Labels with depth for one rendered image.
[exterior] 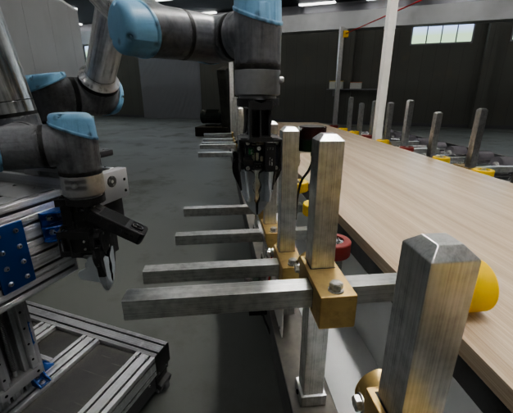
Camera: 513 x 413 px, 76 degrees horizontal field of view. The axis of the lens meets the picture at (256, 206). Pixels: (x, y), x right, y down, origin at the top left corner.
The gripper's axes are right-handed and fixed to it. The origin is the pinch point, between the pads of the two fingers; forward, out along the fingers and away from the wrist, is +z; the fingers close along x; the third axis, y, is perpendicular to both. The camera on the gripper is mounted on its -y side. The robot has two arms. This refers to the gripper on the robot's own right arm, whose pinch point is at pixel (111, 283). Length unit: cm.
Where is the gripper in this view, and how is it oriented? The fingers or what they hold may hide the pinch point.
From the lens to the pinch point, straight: 79.2
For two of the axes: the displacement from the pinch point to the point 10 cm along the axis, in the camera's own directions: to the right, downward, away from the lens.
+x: 1.1, 3.3, -9.4
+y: -9.9, 0.3, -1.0
